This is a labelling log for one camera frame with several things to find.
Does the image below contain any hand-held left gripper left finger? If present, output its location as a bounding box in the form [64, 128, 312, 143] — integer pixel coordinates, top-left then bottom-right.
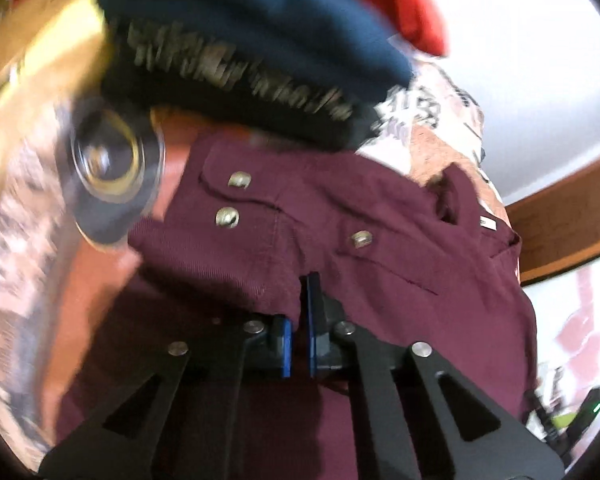
[37, 312, 297, 480]

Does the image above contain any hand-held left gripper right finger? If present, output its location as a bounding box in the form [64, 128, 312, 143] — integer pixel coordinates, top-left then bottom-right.
[300, 271, 567, 480]

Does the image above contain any maroon button shirt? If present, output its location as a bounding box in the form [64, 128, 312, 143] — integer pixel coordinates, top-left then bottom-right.
[54, 134, 539, 480]

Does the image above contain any white cabinet with pink stickers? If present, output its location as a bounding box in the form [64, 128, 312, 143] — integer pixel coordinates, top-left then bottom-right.
[521, 259, 600, 411]

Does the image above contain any black printed folded garment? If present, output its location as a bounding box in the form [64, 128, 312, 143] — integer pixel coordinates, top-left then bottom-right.
[99, 14, 382, 155]

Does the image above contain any round metallic object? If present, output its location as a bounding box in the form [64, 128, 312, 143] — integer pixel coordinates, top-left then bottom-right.
[55, 96, 168, 247]

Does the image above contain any navy folded garment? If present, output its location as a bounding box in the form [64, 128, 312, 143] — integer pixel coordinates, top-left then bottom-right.
[86, 0, 415, 98]

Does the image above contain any yellow paw-print board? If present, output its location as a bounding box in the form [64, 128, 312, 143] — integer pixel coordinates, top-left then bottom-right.
[0, 0, 112, 111]

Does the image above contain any wooden door frame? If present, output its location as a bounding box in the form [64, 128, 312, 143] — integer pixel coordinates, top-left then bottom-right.
[501, 149, 600, 287]

